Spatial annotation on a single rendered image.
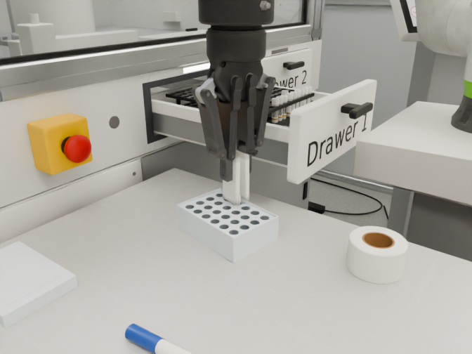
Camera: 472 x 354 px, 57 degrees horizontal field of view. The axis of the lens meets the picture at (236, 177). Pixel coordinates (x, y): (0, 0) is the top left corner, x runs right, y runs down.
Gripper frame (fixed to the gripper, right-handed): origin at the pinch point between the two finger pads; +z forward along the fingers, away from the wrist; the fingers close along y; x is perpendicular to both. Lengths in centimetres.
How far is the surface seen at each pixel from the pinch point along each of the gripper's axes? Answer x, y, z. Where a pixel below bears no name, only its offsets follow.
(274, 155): -0.1, -8.0, -1.2
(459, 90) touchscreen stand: -17, -122, 8
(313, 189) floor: -97, -150, 84
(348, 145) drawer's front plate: 1.8, -25.1, 0.8
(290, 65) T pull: -29, -44, -7
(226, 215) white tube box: 1.6, 3.2, 4.5
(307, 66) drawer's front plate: -35, -59, -5
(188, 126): -17.3, -4.7, -2.5
